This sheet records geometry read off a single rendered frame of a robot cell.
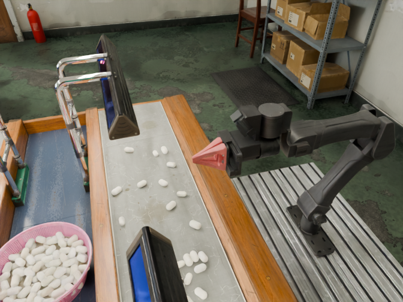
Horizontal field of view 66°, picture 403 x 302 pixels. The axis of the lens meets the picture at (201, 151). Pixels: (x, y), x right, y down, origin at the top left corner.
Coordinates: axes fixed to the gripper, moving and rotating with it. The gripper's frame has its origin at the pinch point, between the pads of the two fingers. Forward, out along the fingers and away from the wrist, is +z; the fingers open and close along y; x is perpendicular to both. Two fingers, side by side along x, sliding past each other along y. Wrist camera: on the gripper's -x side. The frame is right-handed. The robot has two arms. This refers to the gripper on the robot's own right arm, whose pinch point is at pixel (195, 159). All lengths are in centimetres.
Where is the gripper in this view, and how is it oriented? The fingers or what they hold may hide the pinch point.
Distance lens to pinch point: 71.1
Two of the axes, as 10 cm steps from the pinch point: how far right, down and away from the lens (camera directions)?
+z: -9.6, 1.9, -1.9
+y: 2.7, 6.1, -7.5
